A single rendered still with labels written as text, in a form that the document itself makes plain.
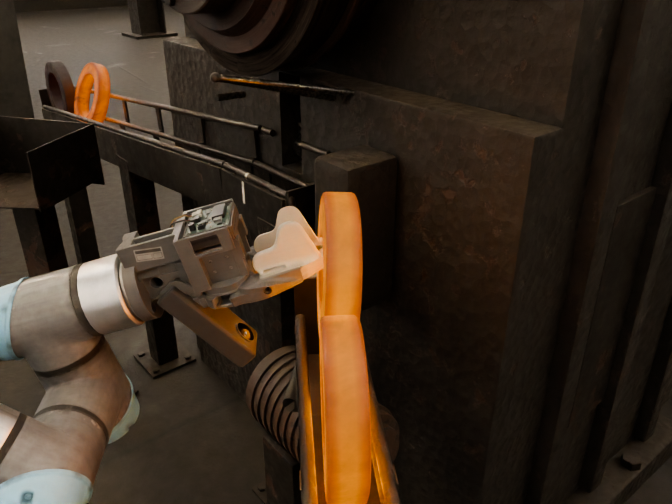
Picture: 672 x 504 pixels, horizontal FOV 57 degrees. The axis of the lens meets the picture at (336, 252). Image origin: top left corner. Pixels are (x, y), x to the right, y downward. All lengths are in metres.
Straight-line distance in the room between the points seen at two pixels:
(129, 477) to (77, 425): 0.91
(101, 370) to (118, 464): 0.90
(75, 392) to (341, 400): 0.30
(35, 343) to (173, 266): 0.15
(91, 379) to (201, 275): 0.17
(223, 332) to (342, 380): 0.20
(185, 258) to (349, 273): 0.15
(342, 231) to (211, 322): 0.17
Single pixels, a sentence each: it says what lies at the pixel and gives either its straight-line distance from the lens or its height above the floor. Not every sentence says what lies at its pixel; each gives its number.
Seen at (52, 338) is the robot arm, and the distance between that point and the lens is 0.66.
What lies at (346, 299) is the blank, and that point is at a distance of 0.56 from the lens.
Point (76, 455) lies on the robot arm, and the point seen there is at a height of 0.67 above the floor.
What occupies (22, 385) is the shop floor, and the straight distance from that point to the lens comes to 1.90.
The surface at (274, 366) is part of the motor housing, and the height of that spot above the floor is 0.53.
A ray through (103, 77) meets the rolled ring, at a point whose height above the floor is 0.73.
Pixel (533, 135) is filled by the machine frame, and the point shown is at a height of 0.87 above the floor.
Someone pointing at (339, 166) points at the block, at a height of 0.80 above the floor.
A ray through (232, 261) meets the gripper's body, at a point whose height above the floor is 0.80.
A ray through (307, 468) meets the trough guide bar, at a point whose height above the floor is 0.70.
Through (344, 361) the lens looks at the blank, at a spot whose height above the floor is 0.79.
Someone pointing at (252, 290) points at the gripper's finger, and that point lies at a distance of 0.59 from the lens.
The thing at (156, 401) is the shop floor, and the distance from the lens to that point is 1.72.
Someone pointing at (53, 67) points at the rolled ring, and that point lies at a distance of 2.02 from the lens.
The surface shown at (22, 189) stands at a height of 0.60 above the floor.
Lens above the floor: 1.08
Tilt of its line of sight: 27 degrees down
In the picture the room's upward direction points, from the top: straight up
